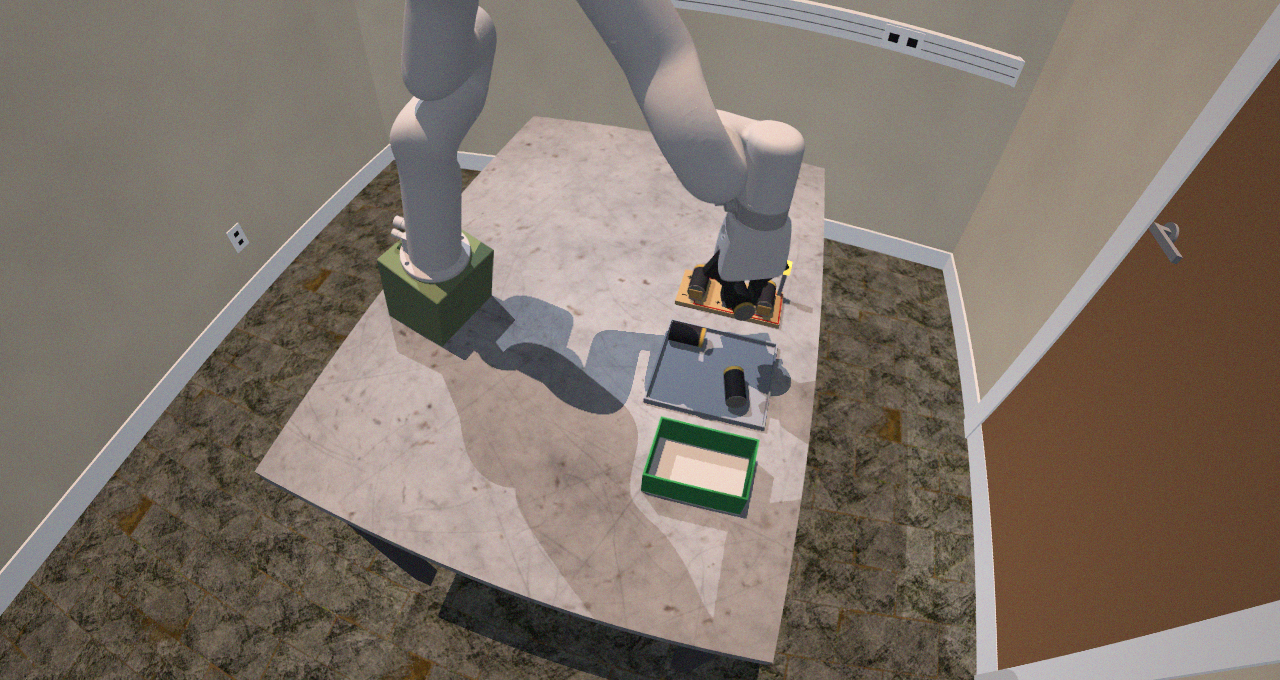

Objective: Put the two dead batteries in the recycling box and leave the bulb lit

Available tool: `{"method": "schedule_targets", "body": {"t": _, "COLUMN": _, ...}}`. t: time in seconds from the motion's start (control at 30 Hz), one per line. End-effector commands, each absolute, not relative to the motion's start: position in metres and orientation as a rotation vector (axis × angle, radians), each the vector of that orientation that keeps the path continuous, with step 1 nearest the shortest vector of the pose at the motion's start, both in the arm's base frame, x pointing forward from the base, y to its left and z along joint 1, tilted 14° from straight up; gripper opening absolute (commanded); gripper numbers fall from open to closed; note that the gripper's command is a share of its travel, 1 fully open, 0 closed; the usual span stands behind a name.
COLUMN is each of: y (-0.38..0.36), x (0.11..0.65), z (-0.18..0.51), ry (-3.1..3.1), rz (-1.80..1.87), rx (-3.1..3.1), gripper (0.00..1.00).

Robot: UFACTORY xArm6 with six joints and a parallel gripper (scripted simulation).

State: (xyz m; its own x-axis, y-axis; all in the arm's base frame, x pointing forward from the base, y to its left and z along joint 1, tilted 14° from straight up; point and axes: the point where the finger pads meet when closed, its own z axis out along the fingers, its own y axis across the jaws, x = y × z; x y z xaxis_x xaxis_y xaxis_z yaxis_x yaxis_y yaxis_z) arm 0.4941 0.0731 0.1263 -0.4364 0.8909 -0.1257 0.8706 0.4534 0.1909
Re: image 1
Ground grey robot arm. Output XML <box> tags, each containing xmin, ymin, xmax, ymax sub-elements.
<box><xmin>390</xmin><ymin>0</ymin><xmax>805</xmax><ymax>283</ymax></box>

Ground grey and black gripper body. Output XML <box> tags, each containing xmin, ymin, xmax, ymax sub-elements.
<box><xmin>714</xmin><ymin>213</ymin><xmax>792</xmax><ymax>280</ymax></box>

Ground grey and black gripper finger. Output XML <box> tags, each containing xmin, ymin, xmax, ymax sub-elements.
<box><xmin>701</xmin><ymin>248</ymin><xmax>735</xmax><ymax>309</ymax></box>
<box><xmin>748</xmin><ymin>263</ymin><xmax>788</xmax><ymax>306</ymax></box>

